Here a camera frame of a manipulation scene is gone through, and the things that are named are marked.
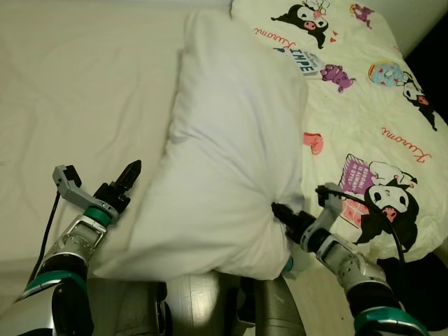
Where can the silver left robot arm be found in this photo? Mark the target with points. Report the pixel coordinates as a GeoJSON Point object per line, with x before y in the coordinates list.
{"type": "Point", "coordinates": [70, 248]}

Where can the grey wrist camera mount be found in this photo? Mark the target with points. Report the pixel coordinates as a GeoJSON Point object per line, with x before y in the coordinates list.
{"type": "Point", "coordinates": [70, 183]}
{"type": "Point", "coordinates": [330, 210]}

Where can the white pillow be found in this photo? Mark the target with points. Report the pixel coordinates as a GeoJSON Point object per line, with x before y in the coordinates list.
{"type": "Point", "coordinates": [224, 154]}

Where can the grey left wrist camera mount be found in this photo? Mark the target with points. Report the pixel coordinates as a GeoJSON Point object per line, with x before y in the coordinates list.
{"type": "Point", "coordinates": [70, 183]}

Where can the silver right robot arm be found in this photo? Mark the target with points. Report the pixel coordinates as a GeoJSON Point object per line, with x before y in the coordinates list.
{"type": "Point", "coordinates": [350, 269]}

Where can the cartoon print cream quilt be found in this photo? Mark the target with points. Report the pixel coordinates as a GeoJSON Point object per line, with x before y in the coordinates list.
{"type": "Point", "coordinates": [364, 105]}

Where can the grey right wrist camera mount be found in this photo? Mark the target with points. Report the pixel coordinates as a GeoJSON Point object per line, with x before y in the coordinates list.
{"type": "Point", "coordinates": [330, 210]}

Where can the silver right robot leg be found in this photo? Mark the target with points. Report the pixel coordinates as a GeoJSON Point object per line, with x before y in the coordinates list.
{"type": "Point", "coordinates": [276, 311]}

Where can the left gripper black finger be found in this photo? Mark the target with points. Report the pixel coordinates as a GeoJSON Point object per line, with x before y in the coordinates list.
{"type": "Point", "coordinates": [134, 179]}
{"type": "Point", "coordinates": [127, 173]}

